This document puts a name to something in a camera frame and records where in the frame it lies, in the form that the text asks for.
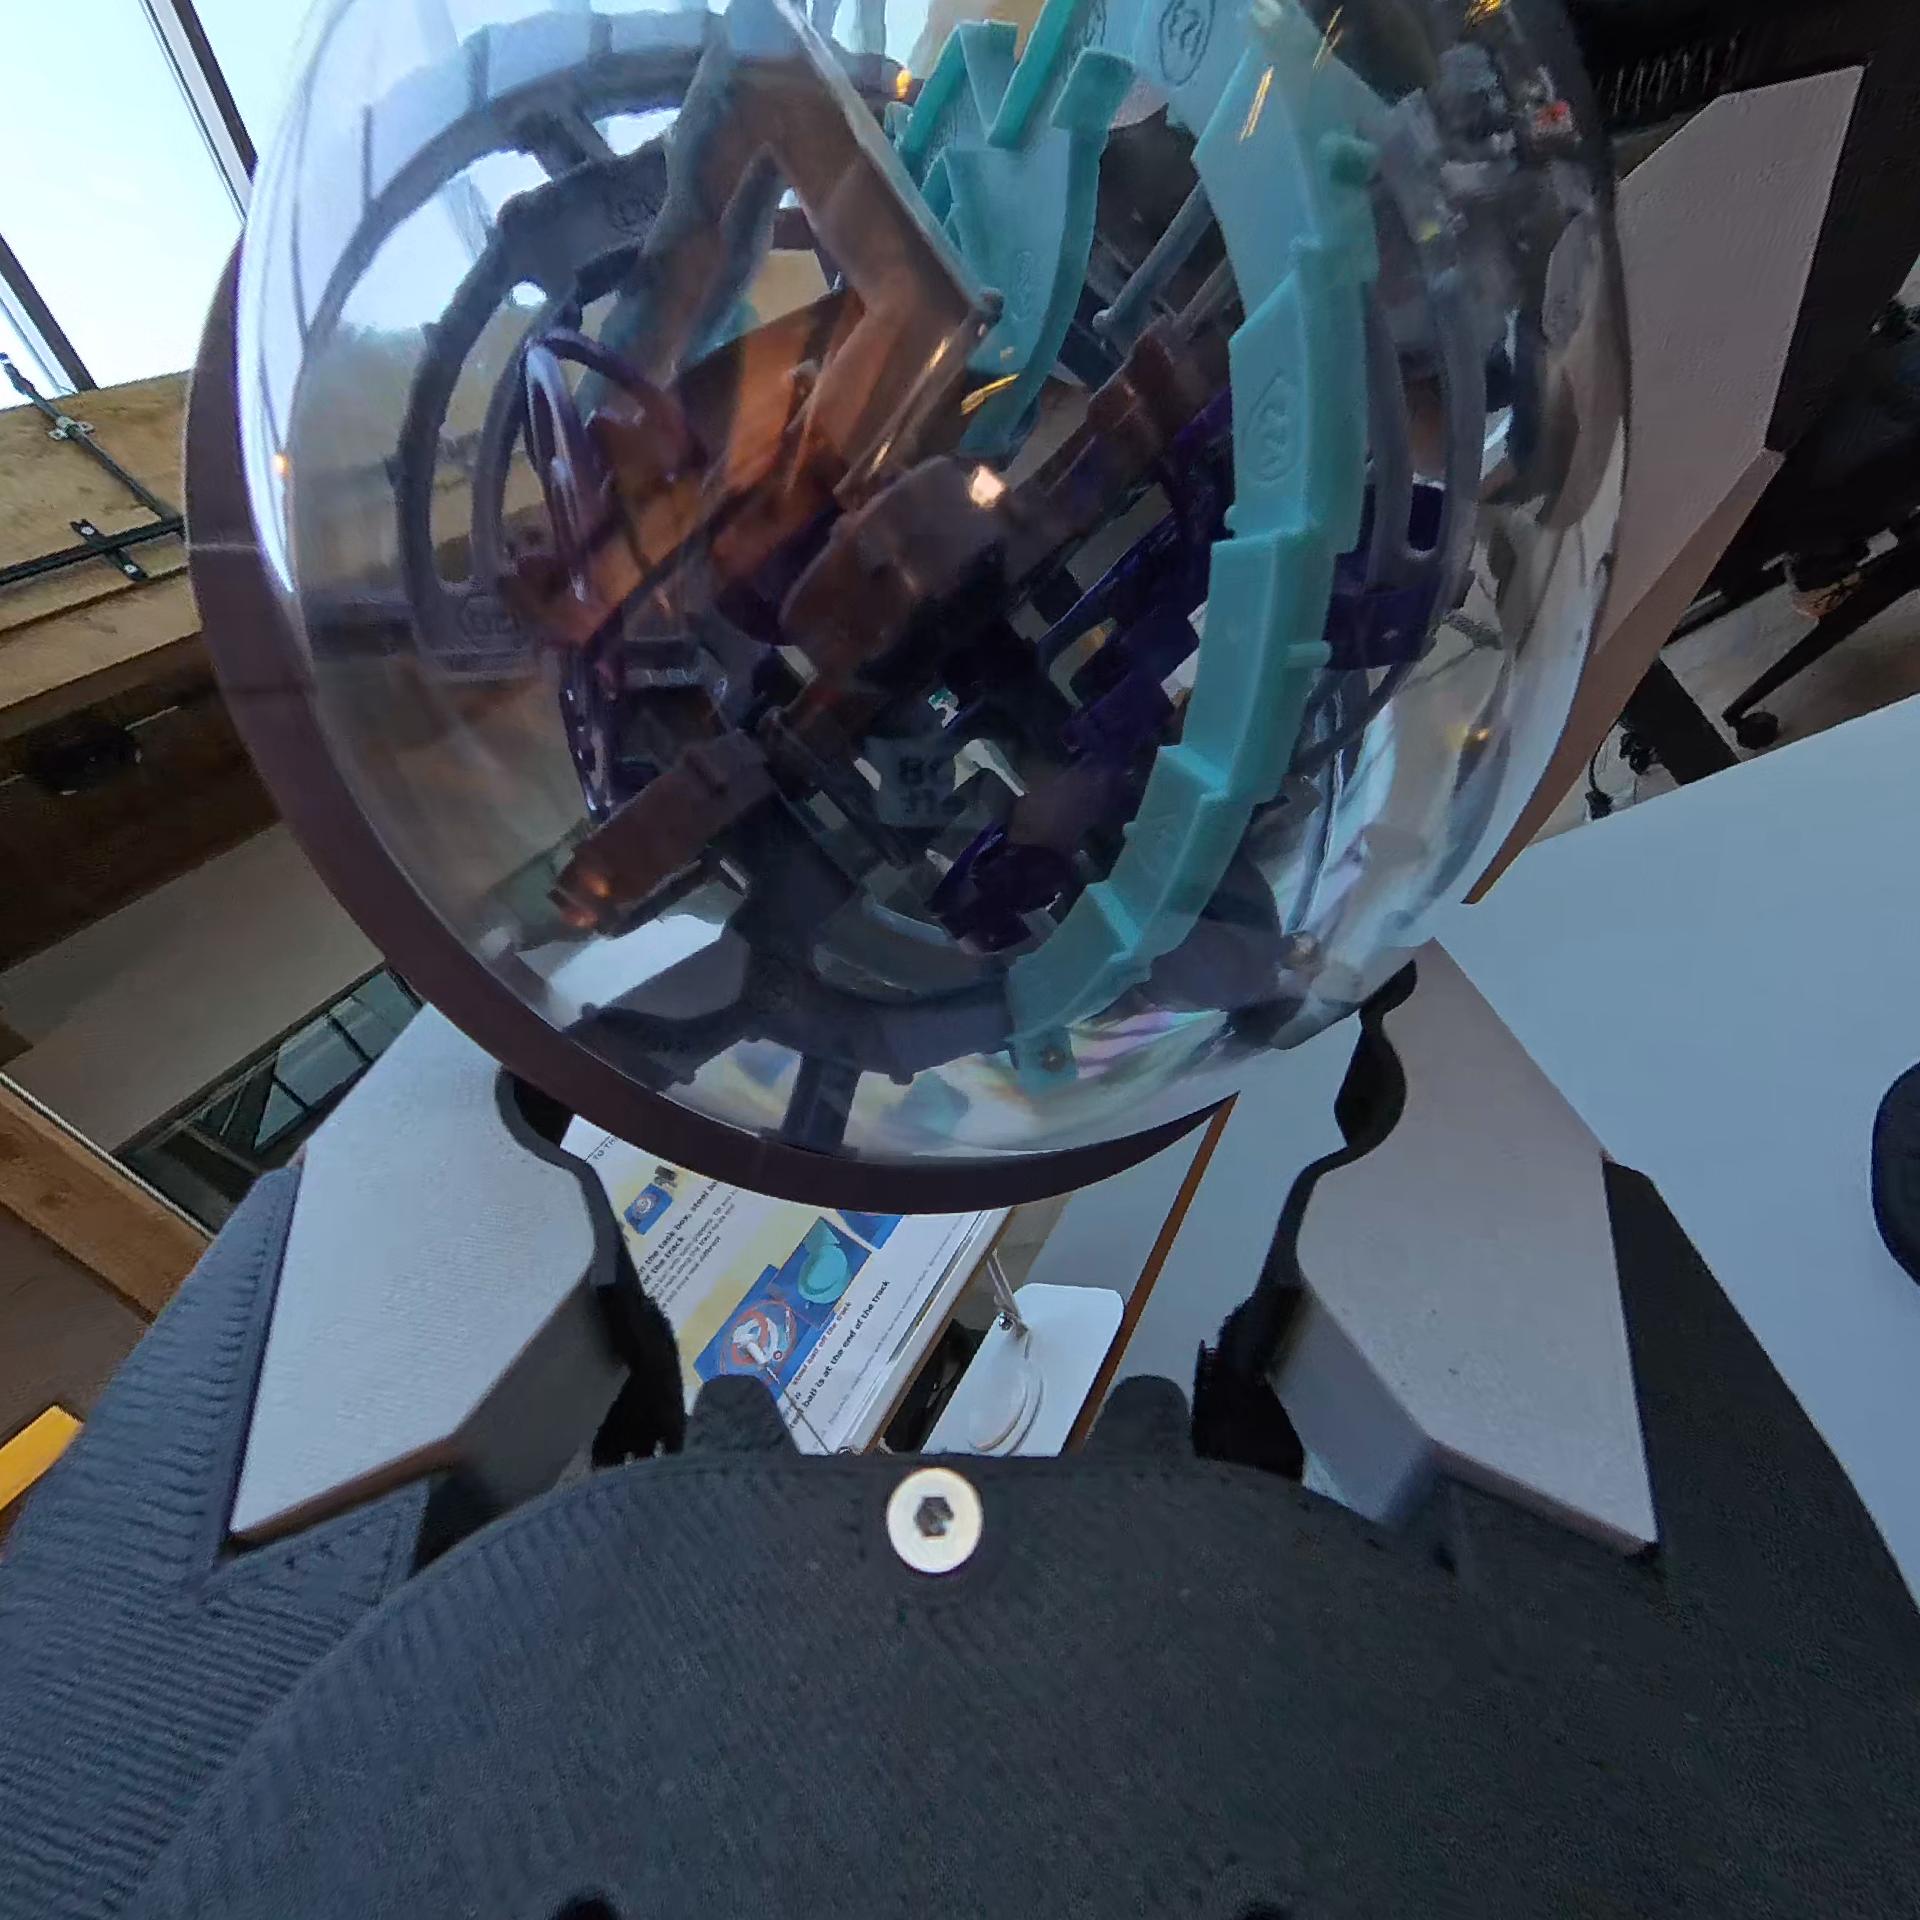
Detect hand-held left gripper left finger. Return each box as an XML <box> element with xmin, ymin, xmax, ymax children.
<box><xmin>221</xmin><ymin>1002</ymin><xmax>680</xmax><ymax>1552</ymax></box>

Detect black mesh wrist rest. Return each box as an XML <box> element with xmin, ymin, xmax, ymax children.
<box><xmin>1868</xmin><ymin>1060</ymin><xmax>1920</xmax><ymax>1287</ymax></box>

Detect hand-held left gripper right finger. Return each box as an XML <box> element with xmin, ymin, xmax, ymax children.
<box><xmin>1191</xmin><ymin>936</ymin><xmax>1664</xmax><ymax>1555</ymax></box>

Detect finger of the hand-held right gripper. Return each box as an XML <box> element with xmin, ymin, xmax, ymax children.
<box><xmin>1458</xmin><ymin>65</ymin><xmax>1865</xmax><ymax>903</ymax></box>

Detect printed instruction sheet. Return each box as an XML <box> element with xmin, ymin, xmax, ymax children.
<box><xmin>562</xmin><ymin>1116</ymin><xmax>1003</xmax><ymax>1458</ymax></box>

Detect clear maze ball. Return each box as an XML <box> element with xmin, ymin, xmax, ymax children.
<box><xmin>181</xmin><ymin>0</ymin><xmax>1636</xmax><ymax>1210</ymax></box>

